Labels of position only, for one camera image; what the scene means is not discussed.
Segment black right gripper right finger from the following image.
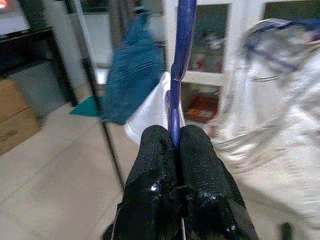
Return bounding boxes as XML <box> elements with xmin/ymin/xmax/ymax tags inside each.
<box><xmin>178</xmin><ymin>124</ymin><xmax>260</xmax><ymax>240</ymax></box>

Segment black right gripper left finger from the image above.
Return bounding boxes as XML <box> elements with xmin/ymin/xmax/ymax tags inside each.
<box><xmin>102</xmin><ymin>124</ymin><xmax>183</xmax><ymax>240</ymax></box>

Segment purple plastic hanger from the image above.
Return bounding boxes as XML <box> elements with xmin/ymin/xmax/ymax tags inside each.
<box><xmin>167</xmin><ymin>0</ymin><xmax>197</xmax><ymax>151</ymax></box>
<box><xmin>241</xmin><ymin>19</ymin><xmax>320</xmax><ymax>72</ymax></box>

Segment metal clothes rack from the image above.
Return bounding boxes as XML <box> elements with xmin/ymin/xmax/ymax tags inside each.
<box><xmin>63</xmin><ymin>0</ymin><xmax>126</xmax><ymax>193</ymax></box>

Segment red packet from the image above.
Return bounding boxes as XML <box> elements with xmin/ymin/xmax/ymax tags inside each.
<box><xmin>186</xmin><ymin>93</ymin><xmax>222</xmax><ymax>123</ymax></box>

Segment cream jacket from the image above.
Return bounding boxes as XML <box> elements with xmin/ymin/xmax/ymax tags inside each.
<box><xmin>212</xmin><ymin>18</ymin><xmax>320</xmax><ymax>226</ymax></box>

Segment teal floor mat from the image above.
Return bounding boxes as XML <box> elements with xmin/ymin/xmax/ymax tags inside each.
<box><xmin>69</xmin><ymin>96</ymin><xmax>106</xmax><ymax>118</ymax></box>

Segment blue denim jeans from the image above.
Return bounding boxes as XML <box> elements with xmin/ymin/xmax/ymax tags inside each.
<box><xmin>101</xmin><ymin>9</ymin><xmax>163</xmax><ymax>126</ymax></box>

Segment white glass door cabinet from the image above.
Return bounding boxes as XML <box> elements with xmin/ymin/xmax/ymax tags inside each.
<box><xmin>82</xmin><ymin>0</ymin><xmax>266</xmax><ymax>126</ymax></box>

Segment brown cardboard box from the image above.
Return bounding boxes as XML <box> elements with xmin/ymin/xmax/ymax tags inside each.
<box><xmin>0</xmin><ymin>79</ymin><xmax>42</xmax><ymax>156</ymax></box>

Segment black side table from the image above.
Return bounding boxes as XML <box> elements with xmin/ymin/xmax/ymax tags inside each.
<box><xmin>0</xmin><ymin>26</ymin><xmax>79</xmax><ymax>107</ymax></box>

